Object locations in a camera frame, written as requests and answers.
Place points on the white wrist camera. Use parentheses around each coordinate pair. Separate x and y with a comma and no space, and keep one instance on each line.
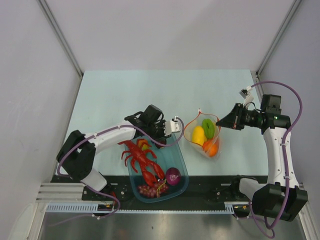
(172,126)
(247,95)

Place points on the purple toy onion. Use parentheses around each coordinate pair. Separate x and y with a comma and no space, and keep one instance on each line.
(173,176)

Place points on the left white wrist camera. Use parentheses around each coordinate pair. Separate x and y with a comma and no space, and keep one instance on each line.
(172,126)

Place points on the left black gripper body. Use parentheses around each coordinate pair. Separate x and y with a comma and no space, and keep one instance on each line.
(156,131)

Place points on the clear zip top bag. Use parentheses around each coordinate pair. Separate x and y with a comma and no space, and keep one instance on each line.
(188,129)

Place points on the toy grape bunch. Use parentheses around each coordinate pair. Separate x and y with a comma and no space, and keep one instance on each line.
(154,191)

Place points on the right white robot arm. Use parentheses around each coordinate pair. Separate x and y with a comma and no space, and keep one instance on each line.
(281,196)

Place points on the toy orange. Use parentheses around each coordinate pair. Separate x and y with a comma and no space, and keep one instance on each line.
(211,149)

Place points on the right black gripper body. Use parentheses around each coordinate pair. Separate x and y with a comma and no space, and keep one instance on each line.
(250,118)

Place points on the red toy lobster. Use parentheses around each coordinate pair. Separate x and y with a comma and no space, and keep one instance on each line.
(136,155)

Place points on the teal plastic container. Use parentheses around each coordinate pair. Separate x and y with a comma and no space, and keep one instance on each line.
(170,156)

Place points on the green toy fruit slice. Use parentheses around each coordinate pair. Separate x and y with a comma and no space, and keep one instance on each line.
(209,128)

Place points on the yellow toy mango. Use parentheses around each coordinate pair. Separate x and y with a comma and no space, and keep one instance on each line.
(198,136)

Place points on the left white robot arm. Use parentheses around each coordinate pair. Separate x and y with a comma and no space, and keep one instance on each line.
(78,152)

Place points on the small yellow green toy fruit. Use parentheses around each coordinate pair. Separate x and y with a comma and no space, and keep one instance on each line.
(143,144)

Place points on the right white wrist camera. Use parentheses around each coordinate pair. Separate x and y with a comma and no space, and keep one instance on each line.
(247,95)

